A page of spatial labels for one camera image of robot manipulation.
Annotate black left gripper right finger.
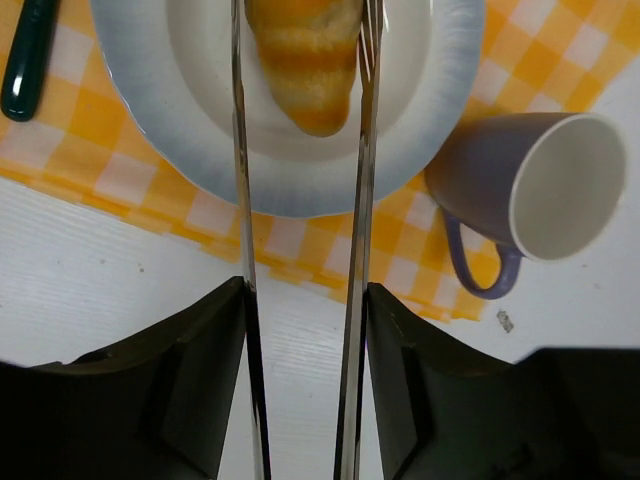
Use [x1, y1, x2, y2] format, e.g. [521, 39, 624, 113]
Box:
[367, 283, 639, 479]

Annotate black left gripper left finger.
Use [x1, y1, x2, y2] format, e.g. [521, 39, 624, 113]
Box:
[1, 277, 245, 479]

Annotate striped croissant bread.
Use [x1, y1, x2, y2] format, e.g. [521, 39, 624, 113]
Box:
[244, 0, 363, 137]

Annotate metal tongs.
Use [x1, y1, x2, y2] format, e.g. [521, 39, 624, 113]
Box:
[230, 0, 384, 479]

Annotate purple mug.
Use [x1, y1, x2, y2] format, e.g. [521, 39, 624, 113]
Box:
[426, 112, 628, 300]

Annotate white blue-rimmed plate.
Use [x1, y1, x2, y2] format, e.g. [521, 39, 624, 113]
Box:
[91, 1, 486, 218]

